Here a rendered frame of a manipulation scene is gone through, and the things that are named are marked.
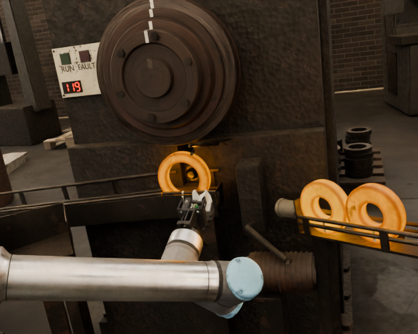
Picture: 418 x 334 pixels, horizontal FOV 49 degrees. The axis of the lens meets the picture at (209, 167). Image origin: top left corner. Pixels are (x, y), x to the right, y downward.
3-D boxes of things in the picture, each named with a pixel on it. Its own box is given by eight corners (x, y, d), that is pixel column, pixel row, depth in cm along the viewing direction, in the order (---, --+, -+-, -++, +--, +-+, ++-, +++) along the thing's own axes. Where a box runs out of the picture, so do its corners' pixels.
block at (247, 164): (248, 220, 164) (240, 156, 157) (270, 219, 162) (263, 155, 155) (242, 233, 154) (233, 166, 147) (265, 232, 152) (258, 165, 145)
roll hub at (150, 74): (126, 123, 149) (109, 35, 141) (208, 116, 141) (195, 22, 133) (119, 127, 144) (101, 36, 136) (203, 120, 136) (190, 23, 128)
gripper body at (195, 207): (207, 195, 126) (196, 224, 117) (213, 218, 131) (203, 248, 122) (181, 195, 129) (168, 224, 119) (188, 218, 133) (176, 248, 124)
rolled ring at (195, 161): (204, 152, 151) (207, 149, 154) (153, 155, 157) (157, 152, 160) (211, 203, 157) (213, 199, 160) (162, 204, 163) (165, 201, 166)
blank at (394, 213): (348, 181, 123) (341, 184, 121) (403, 184, 111) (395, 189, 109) (356, 234, 126) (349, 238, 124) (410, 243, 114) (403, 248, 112)
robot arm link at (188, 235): (202, 264, 118) (168, 263, 121) (207, 250, 122) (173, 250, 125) (195, 239, 113) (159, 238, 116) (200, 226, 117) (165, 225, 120)
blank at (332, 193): (303, 177, 136) (296, 180, 134) (348, 180, 123) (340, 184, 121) (311, 225, 139) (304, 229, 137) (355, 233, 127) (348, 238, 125)
